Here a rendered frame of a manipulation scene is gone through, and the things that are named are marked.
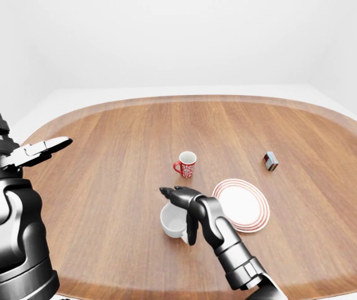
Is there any white mug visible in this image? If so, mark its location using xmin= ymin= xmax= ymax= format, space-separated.
xmin=160 ymin=202 xmax=189 ymax=244

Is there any white plate with red rings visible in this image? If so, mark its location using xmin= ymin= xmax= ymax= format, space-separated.
xmin=211 ymin=178 xmax=271 ymax=234

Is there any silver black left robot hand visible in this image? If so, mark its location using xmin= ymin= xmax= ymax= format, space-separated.
xmin=0 ymin=96 xmax=73 ymax=284

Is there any red patterned mug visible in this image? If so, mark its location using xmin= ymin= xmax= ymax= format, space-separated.
xmin=173 ymin=151 xmax=197 ymax=179

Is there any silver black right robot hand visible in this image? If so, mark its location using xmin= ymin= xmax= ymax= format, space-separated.
xmin=159 ymin=186 xmax=243 ymax=254

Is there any small printed box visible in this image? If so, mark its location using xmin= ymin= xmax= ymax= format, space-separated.
xmin=262 ymin=151 xmax=279 ymax=172

